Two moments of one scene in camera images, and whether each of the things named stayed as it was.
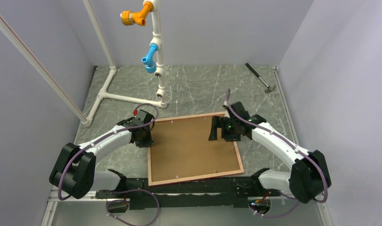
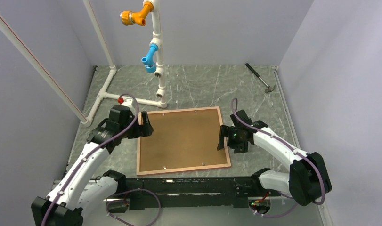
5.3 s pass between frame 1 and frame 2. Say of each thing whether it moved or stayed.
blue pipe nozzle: stayed
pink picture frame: moved
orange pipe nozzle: stayed
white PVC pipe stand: stayed
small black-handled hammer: stayed
